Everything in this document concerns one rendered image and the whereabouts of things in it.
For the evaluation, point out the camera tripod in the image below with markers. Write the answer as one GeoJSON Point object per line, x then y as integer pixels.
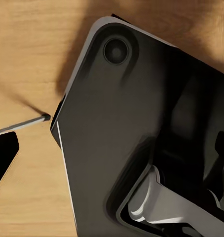
{"type": "Point", "coordinates": [15, 127]}

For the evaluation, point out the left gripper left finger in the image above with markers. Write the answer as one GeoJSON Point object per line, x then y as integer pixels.
{"type": "Point", "coordinates": [9, 147]}

